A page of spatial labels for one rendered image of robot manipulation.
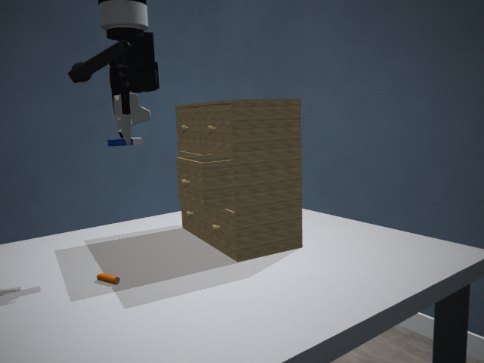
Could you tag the brown wooden drawer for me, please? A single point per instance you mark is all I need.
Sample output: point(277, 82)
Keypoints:
point(220, 230)
point(187, 153)
point(205, 182)
point(193, 220)
point(216, 129)
point(189, 128)

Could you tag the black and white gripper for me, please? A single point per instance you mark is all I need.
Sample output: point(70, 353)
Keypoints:
point(139, 71)

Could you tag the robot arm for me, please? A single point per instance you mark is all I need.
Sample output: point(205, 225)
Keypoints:
point(113, 13)

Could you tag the brown wooden chest of drawers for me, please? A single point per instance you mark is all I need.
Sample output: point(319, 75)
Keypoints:
point(267, 174)

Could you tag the blue and white eraser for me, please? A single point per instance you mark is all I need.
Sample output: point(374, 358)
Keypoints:
point(122, 142)

